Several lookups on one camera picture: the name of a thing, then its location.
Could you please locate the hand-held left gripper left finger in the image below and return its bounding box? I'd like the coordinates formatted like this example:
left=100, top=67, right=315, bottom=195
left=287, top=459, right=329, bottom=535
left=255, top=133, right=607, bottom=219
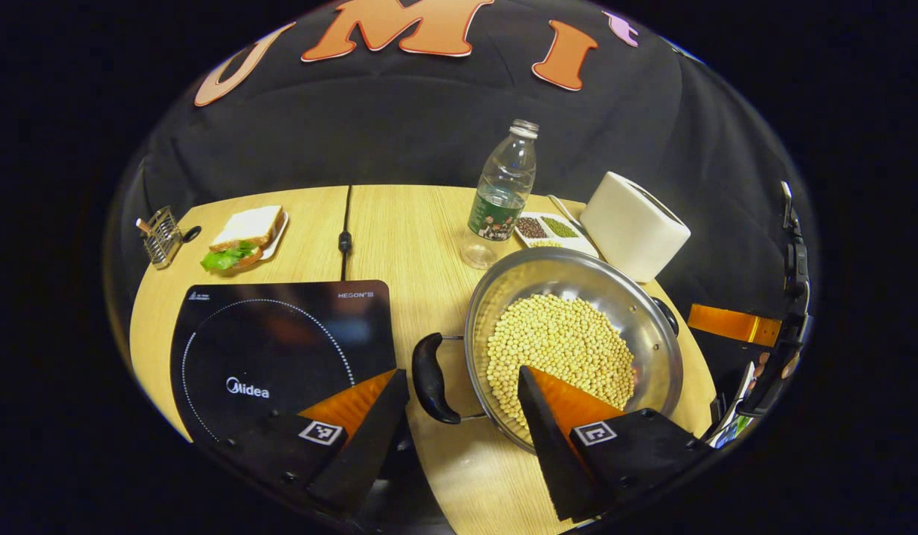
left=219, top=368, right=410, bottom=515

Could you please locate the white divided bean dish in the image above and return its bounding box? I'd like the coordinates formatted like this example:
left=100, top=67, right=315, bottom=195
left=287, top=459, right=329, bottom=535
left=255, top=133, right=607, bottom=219
left=514, top=211, right=601, bottom=259

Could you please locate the white sandwich plate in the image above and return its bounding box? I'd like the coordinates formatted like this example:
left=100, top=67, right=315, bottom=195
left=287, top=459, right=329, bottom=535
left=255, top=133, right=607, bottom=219
left=206, top=211, right=291, bottom=262

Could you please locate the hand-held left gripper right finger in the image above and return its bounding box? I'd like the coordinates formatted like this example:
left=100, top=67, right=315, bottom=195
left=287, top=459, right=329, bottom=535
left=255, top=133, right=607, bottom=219
left=517, top=365, right=717, bottom=524

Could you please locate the clear plastic water bottle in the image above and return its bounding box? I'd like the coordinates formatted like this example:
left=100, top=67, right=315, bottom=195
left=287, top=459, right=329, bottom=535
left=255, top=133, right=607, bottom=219
left=460, top=118, right=540, bottom=270

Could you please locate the black power cable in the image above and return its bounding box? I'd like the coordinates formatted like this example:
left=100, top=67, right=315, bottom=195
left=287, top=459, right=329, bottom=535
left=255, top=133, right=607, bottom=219
left=337, top=185, right=354, bottom=282

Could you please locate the steel pot with soybeans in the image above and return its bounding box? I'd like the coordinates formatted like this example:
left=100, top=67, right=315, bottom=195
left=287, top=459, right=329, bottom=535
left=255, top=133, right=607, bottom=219
left=412, top=246, right=685, bottom=455

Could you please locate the wire utensil holder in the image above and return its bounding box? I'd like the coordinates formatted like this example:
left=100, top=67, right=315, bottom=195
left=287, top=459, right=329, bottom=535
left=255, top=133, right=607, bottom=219
left=135, top=205, right=185, bottom=270

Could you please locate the white toaster cord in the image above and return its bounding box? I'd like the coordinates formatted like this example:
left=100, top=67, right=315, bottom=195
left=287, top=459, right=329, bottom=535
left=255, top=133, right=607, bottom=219
left=547, top=194, right=587, bottom=233

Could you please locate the sandwich with lettuce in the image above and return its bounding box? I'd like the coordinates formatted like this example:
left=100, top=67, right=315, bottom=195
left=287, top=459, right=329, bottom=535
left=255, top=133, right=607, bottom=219
left=200, top=205, right=285, bottom=273

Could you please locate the white toaster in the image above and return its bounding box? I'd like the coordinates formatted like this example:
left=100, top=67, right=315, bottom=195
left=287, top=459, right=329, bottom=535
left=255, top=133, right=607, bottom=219
left=579, top=171, right=692, bottom=284

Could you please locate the black induction cooktop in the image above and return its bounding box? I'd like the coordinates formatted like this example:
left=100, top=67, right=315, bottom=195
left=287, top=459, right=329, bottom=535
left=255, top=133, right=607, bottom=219
left=169, top=279, right=398, bottom=447

